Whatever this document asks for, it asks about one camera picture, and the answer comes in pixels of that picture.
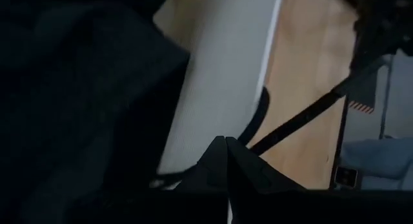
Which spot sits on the small black square box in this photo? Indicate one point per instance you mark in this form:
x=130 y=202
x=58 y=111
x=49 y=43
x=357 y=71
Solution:
x=346 y=176

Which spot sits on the dark grey shirt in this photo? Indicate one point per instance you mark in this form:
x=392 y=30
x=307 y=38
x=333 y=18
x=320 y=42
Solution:
x=80 y=104

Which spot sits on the grey metal pole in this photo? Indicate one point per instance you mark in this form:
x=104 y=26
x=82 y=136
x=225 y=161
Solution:
x=385 y=98

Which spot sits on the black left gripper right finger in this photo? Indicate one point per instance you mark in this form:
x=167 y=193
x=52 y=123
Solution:
x=255 y=175

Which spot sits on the grey panel with red stripes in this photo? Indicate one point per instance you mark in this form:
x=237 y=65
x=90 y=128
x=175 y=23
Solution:
x=363 y=91

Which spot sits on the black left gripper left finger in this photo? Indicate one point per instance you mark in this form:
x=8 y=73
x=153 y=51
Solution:
x=213 y=169

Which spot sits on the light blue padded object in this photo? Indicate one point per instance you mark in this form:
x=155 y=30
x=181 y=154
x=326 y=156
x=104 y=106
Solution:
x=380 y=159

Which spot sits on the black metal rig frame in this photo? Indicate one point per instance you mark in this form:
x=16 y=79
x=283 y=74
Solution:
x=297 y=120

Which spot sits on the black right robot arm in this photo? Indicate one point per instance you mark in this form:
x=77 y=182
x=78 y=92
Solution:
x=384 y=24

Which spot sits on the white perforated plastic basket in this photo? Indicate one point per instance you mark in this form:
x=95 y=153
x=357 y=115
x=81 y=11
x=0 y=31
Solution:
x=219 y=72

